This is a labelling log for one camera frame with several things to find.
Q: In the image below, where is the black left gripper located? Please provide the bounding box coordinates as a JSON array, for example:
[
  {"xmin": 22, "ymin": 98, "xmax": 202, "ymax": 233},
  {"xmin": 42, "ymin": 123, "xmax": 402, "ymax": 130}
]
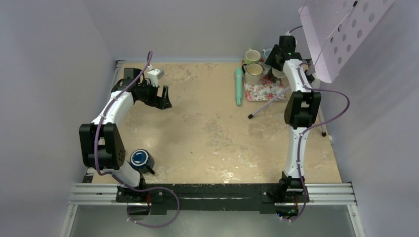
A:
[{"xmin": 137, "ymin": 79, "xmax": 171, "ymax": 110}]

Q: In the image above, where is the grey white mug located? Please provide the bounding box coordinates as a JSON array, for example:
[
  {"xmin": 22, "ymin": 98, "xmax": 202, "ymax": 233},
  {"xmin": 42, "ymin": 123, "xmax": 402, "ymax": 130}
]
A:
[{"xmin": 261, "ymin": 48, "xmax": 272, "ymax": 66}]

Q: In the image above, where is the cream enamel mug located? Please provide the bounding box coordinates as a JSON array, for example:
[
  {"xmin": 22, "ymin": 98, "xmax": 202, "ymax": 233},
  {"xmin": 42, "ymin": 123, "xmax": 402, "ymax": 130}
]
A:
[{"xmin": 242, "ymin": 63, "xmax": 263, "ymax": 85}]

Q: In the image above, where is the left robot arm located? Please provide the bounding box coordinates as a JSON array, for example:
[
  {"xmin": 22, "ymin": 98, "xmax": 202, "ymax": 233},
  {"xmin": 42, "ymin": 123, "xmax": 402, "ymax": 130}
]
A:
[{"xmin": 79, "ymin": 66, "xmax": 172, "ymax": 202}]

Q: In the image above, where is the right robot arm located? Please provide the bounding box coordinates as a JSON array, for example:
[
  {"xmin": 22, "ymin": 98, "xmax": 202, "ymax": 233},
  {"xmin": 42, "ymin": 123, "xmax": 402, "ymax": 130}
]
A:
[{"xmin": 267, "ymin": 35, "xmax": 321, "ymax": 202}]

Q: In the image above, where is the brown mug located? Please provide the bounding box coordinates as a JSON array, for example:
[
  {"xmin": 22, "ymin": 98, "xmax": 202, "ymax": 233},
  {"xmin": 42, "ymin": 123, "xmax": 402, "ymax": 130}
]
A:
[{"xmin": 271, "ymin": 68, "xmax": 286, "ymax": 79}]

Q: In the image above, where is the green mug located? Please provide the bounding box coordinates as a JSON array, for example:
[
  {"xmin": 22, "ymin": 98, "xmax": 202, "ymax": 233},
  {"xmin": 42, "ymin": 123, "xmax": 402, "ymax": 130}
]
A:
[{"xmin": 244, "ymin": 49, "xmax": 261, "ymax": 64}]

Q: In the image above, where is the dark blue mug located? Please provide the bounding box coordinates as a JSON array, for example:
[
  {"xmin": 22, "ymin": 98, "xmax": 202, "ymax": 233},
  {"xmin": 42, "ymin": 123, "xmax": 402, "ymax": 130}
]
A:
[{"xmin": 129, "ymin": 149, "xmax": 155, "ymax": 175}]

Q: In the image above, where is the floral pattern tray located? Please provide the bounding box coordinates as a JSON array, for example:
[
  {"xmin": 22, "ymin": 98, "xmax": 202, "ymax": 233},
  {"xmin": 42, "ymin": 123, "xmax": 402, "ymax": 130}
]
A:
[{"xmin": 244, "ymin": 76, "xmax": 284, "ymax": 101}]

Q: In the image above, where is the teal toy microphone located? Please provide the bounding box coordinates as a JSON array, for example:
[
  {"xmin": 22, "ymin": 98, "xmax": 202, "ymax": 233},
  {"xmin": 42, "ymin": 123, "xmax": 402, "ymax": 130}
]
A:
[{"xmin": 234, "ymin": 68, "xmax": 244, "ymax": 106}]

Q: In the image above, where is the lilac music stand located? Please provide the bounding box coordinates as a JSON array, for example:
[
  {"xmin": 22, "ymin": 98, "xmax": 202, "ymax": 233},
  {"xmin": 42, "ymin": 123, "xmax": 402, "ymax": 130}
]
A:
[{"xmin": 248, "ymin": 0, "xmax": 395, "ymax": 137}]

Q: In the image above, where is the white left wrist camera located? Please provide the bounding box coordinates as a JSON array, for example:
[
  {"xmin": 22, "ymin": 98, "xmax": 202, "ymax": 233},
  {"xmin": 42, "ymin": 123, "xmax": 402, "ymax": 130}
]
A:
[{"xmin": 145, "ymin": 65, "xmax": 165, "ymax": 87}]

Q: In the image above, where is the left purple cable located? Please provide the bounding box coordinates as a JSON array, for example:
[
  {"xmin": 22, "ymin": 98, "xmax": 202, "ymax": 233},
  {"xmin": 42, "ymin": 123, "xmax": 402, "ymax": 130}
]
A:
[{"xmin": 93, "ymin": 50, "xmax": 181, "ymax": 229}]

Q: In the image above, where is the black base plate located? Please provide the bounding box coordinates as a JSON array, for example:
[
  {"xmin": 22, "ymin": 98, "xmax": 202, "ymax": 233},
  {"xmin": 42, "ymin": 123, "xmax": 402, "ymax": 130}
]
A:
[{"xmin": 116, "ymin": 183, "xmax": 309, "ymax": 216}]

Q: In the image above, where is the aluminium frame rail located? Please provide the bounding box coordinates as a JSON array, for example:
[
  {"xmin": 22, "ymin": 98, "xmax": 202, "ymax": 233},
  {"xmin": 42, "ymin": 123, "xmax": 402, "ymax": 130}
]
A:
[{"xmin": 62, "ymin": 63, "xmax": 365, "ymax": 237}]

